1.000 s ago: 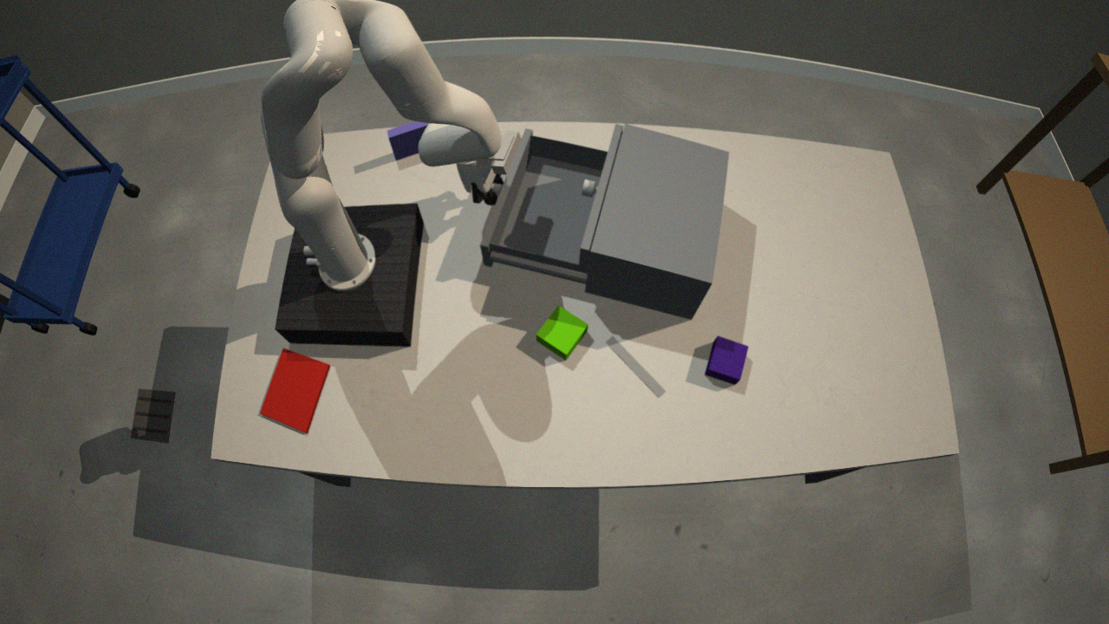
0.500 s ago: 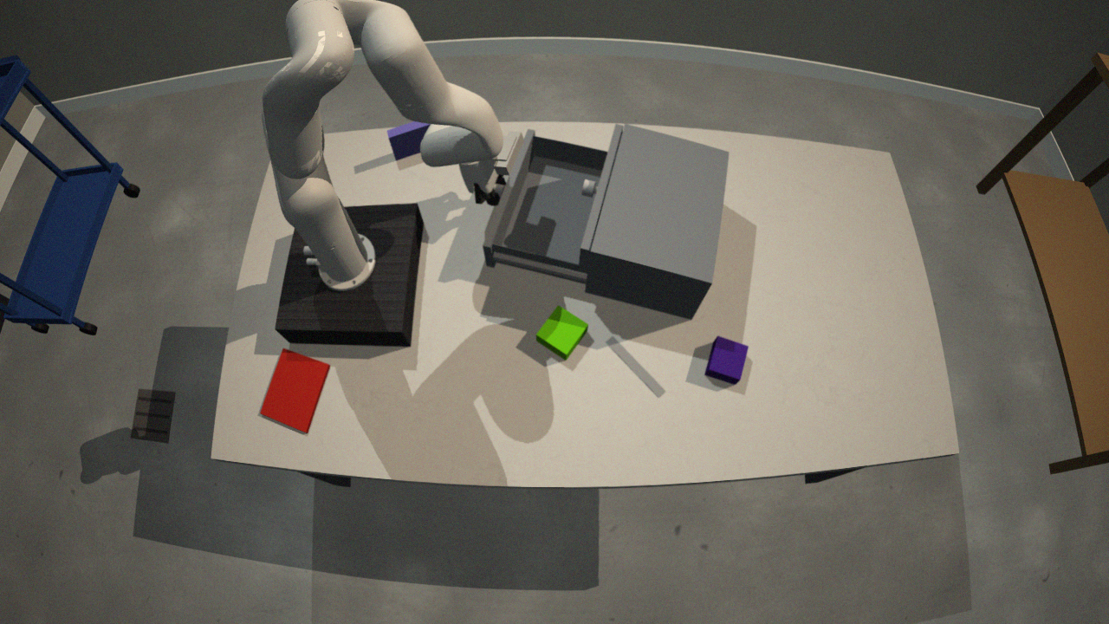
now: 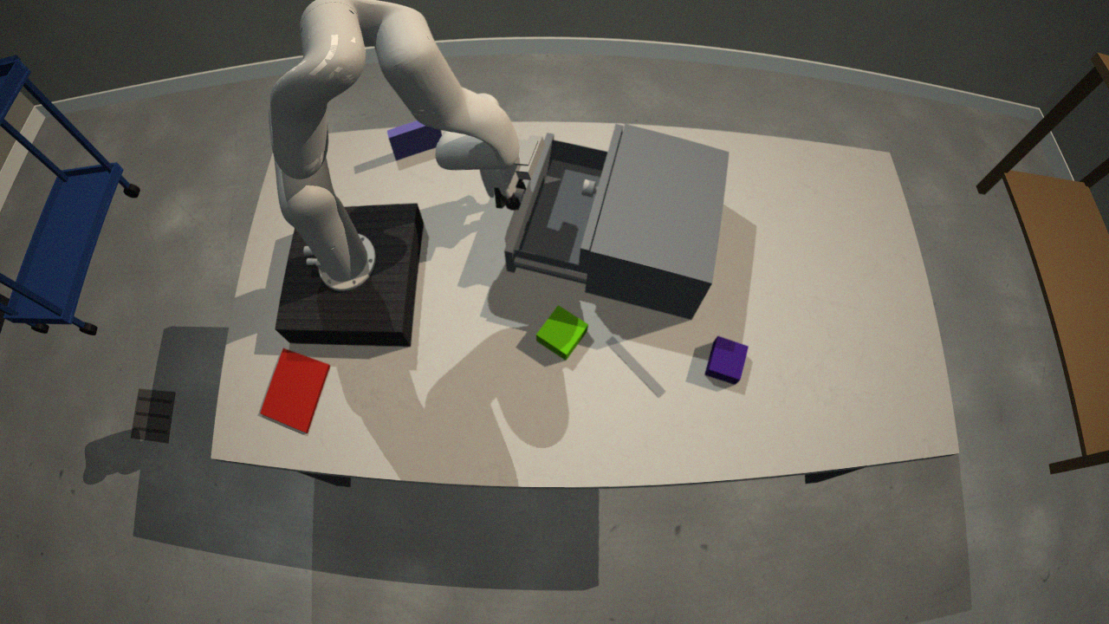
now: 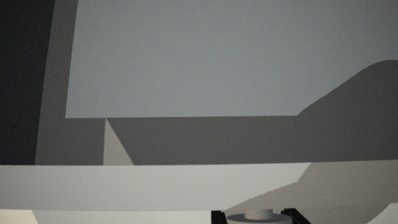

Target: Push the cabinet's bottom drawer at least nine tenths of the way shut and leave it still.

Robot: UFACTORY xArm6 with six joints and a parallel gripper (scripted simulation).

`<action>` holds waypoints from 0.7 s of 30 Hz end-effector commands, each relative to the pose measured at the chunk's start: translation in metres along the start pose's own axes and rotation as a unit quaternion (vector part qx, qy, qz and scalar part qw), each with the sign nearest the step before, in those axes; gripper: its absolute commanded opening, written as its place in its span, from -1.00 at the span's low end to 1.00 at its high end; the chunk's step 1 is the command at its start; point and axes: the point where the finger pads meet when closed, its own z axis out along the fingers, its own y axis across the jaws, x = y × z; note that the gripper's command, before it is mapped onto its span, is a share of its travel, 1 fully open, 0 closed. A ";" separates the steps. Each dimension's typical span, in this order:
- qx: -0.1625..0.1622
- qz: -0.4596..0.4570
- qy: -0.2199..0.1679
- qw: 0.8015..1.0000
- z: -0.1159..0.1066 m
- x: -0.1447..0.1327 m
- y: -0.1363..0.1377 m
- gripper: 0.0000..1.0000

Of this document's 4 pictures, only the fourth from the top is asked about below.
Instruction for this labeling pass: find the grey drawer cabinet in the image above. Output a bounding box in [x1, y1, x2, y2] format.
[0, 0, 398, 224]

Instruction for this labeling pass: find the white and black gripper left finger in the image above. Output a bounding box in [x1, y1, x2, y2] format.
[211, 210, 227, 224]

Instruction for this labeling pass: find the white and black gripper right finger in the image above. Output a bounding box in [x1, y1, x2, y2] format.
[280, 208, 311, 224]

